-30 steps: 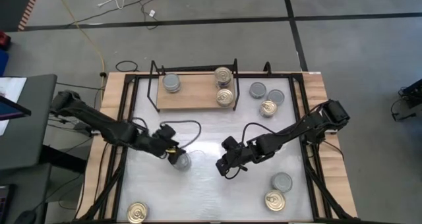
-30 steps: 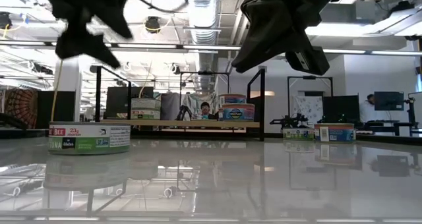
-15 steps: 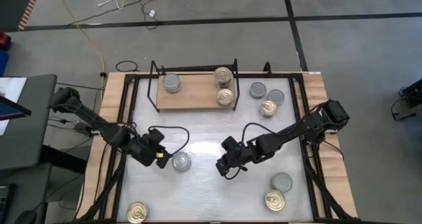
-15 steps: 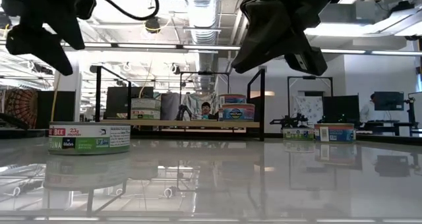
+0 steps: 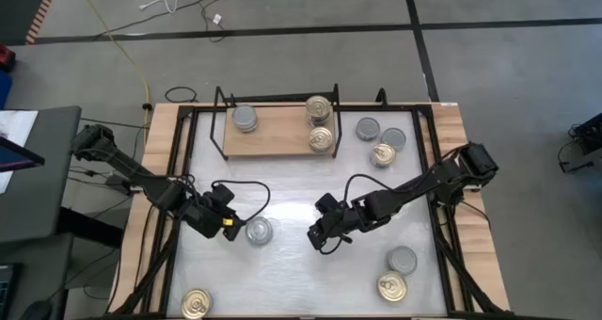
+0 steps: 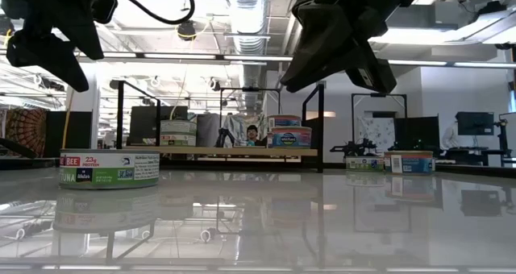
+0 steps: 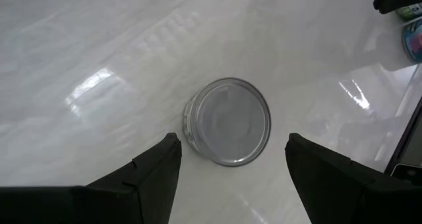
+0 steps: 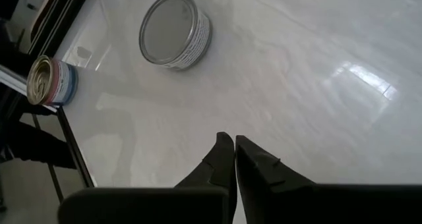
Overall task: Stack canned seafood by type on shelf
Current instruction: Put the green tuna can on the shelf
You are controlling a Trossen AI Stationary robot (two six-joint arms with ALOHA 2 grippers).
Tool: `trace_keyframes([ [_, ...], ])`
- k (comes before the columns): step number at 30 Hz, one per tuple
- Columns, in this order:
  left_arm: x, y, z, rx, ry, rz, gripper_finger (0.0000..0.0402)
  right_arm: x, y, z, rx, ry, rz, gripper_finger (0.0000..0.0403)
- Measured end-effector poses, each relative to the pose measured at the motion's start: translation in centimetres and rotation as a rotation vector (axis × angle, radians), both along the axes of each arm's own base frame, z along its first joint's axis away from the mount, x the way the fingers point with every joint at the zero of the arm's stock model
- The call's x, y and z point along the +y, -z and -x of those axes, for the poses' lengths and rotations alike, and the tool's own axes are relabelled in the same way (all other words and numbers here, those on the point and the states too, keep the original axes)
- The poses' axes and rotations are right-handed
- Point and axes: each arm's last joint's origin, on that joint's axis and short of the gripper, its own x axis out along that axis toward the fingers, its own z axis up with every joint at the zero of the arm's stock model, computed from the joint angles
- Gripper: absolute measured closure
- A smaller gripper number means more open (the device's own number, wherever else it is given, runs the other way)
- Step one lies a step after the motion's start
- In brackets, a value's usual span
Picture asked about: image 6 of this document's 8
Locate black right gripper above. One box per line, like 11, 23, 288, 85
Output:
279, 0, 417, 95

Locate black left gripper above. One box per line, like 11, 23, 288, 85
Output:
0, 0, 106, 93

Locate white poster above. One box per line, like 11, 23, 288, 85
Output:
358, 116, 396, 146

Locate orange patterned tapestry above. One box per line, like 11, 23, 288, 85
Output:
4, 107, 48, 159

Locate black partition panel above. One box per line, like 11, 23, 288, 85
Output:
44, 110, 94, 150

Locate person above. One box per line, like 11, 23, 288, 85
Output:
440, 120, 464, 150
244, 123, 263, 147

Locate black round ceiling device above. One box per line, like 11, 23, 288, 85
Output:
177, 19, 198, 41

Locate long hanging light fixture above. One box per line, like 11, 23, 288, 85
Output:
72, 51, 516, 69

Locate black desk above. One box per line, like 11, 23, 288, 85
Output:
437, 146, 516, 167

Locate distant black station frame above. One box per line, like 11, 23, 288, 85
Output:
218, 86, 282, 143
350, 91, 409, 156

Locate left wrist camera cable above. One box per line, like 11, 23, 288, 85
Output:
114, 0, 196, 26

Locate silver ribbed ventilation duct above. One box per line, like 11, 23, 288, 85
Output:
223, 0, 269, 114

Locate thin yellow cable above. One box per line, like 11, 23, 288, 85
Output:
167, 19, 211, 122

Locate black wall screen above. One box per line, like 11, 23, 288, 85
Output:
457, 111, 495, 137

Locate wooden shelf black frame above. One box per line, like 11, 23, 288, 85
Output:
115, 79, 327, 174

